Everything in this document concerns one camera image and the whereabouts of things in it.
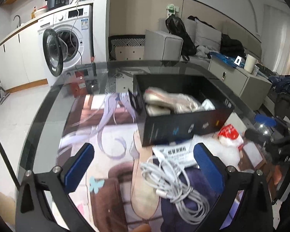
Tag red white plastic bag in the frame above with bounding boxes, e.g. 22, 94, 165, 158
217, 124, 244, 151

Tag white medicine packet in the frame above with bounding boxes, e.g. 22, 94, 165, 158
152, 143, 200, 169

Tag white cable bundle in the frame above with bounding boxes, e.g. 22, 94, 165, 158
140, 155, 211, 225

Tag bagged cream rope coil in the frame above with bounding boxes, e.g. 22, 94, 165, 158
143, 86, 204, 116

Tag person's left hand thumb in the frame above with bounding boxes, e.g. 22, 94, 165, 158
130, 224, 151, 232

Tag beige side cabinet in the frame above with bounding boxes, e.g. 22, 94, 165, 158
208, 57, 272, 111

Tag white paper roll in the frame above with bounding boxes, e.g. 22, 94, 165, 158
244, 54, 257, 74

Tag blue item on cabinet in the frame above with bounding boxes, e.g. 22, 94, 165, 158
208, 51, 245, 68

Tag anime print desk mat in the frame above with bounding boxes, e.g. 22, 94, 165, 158
52, 93, 271, 232

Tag black jacket on sofa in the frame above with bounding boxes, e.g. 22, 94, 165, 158
219, 34, 245, 58

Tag black cardboard box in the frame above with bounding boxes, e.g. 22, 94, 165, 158
128, 74, 235, 147

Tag grey sofa cushion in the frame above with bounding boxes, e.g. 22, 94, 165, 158
195, 19, 222, 51

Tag black backpack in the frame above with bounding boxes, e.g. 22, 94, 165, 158
165, 14, 197, 61

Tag red box under table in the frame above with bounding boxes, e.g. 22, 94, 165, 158
69, 71, 87, 98

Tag white washing machine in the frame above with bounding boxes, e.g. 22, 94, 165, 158
38, 4, 94, 84

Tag black braided cable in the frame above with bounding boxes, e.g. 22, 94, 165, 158
0, 124, 21, 190

